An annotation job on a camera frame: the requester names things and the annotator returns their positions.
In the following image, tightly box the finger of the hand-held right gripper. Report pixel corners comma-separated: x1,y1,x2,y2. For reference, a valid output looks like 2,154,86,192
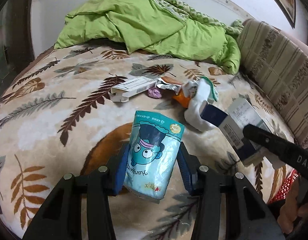
243,124,308,180

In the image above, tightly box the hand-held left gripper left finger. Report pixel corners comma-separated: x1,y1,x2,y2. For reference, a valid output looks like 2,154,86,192
22,145,130,240

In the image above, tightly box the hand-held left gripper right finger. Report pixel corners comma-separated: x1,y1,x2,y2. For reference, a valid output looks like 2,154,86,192
178,142,286,240

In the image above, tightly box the teal cartoon tissue pack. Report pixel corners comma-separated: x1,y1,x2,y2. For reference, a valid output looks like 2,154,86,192
122,110,186,204

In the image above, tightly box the red plastic basket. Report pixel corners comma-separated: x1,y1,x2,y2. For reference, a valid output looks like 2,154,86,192
267,169,303,204

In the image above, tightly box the white and blue medicine box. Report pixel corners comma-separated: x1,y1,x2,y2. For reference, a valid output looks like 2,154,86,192
200,97,273,167

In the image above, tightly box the white sock with green rim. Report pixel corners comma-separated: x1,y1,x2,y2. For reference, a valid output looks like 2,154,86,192
184,76,219,132

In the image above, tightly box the orange snack wrapper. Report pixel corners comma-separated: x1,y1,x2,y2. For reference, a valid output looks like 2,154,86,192
172,91,194,108

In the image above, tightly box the purple foil ball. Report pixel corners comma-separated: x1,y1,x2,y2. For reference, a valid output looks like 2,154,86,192
147,88,162,99

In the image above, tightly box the person's brown clothed leg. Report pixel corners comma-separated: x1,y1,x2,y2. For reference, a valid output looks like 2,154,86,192
278,197,308,230

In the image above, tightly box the leaf print blanket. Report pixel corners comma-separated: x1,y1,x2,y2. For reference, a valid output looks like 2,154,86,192
0,44,305,240

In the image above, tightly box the open white cardboard box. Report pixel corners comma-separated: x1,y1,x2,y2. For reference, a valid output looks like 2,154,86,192
111,76,157,103

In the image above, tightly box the striped beige cushion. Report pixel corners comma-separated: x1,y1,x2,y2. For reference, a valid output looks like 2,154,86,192
236,19,308,145

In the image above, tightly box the silver foil wrapper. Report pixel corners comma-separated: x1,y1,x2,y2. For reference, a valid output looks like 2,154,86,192
156,76,183,93

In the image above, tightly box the pink sofa back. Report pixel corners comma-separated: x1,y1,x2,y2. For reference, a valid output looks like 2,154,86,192
278,27,308,63

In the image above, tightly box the green quilt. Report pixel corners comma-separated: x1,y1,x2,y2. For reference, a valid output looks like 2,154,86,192
54,0,243,75

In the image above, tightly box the dark framed glass door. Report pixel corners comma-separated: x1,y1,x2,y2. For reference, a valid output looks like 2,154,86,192
0,0,35,105

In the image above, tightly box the dark framed wall picture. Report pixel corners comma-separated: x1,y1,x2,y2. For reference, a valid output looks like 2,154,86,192
255,0,297,29

